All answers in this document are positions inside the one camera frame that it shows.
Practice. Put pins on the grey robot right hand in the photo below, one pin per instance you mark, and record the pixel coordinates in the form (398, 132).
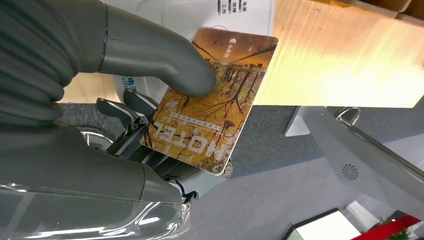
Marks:
(159, 56)

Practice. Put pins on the grey kiosk stand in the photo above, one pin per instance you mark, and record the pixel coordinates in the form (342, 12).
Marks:
(351, 155)

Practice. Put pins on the white box with dark edge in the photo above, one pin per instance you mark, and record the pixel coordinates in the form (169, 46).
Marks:
(324, 228)

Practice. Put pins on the chrome stanchion post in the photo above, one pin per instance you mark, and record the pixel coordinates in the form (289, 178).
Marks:
(356, 124)

